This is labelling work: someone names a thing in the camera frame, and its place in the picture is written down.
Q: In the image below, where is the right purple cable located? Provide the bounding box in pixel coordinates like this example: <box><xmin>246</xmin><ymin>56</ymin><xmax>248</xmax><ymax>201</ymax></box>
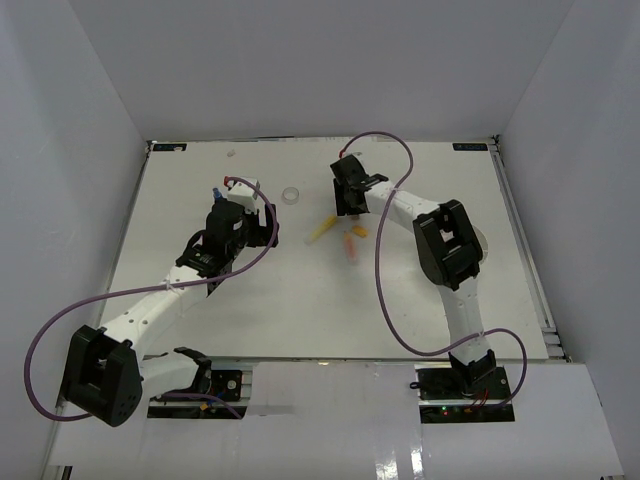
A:
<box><xmin>339</xmin><ymin>130</ymin><xmax>529</xmax><ymax>414</ymax></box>

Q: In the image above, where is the purple cable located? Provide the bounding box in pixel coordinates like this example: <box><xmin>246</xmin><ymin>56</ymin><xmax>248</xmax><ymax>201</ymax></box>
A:
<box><xmin>23</xmin><ymin>174</ymin><xmax>279</xmax><ymax>422</ymax></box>
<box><xmin>339</xmin><ymin>130</ymin><xmax>529</xmax><ymax>414</ymax></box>

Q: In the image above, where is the white round desk organizer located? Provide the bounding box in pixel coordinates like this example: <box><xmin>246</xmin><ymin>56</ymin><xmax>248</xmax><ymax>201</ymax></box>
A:
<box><xmin>473</xmin><ymin>226</ymin><xmax>489</xmax><ymax>264</ymax></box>

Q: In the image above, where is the right black corner label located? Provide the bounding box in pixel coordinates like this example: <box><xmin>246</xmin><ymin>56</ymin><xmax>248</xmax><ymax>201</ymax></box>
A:
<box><xmin>452</xmin><ymin>142</ymin><xmax>488</xmax><ymax>152</ymax></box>

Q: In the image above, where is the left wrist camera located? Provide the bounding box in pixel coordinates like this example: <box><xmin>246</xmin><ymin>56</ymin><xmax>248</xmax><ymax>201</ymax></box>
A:
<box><xmin>224</xmin><ymin>176</ymin><xmax>258</xmax><ymax>211</ymax></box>

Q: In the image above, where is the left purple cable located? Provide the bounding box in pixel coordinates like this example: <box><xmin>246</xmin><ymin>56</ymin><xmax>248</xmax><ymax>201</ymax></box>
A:
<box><xmin>23</xmin><ymin>174</ymin><xmax>279</xmax><ymax>422</ymax></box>

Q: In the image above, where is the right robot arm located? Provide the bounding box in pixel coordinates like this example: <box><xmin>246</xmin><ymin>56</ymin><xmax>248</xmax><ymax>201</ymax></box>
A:
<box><xmin>330</xmin><ymin>155</ymin><xmax>496</xmax><ymax>399</ymax></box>

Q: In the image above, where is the black corner label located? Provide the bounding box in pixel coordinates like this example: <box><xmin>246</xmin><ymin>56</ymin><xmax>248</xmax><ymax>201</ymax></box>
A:
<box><xmin>452</xmin><ymin>142</ymin><xmax>488</xmax><ymax>152</ymax></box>
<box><xmin>152</xmin><ymin>143</ymin><xmax>187</xmax><ymax>152</ymax></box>

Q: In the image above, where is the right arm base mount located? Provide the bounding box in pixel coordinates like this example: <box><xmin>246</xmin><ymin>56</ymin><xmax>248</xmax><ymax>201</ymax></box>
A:
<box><xmin>409</xmin><ymin>366</ymin><xmax>516</xmax><ymax>425</ymax></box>

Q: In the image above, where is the clear tape roll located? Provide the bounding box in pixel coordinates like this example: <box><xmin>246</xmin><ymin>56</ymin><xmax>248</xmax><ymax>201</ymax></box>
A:
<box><xmin>281</xmin><ymin>186</ymin><xmax>300</xmax><ymax>205</ymax></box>

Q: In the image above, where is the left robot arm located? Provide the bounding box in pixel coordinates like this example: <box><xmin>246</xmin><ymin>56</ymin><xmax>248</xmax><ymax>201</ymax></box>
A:
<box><xmin>61</xmin><ymin>200</ymin><xmax>278</xmax><ymax>427</ymax></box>

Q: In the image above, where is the yellow highlighter pen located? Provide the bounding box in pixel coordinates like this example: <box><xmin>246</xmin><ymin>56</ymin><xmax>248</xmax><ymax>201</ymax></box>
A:
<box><xmin>305</xmin><ymin>215</ymin><xmax>337</xmax><ymax>245</ymax></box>

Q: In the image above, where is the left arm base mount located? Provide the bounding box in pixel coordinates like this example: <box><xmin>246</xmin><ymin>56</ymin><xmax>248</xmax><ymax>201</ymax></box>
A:
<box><xmin>141</xmin><ymin>347</ymin><xmax>250</xmax><ymax>420</ymax></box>

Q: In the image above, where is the left black corner label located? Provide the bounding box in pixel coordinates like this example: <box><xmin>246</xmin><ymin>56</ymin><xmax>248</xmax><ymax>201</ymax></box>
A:
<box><xmin>152</xmin><ymin>143</ymin><xmax>187</xmax><ymax>152</ymax></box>

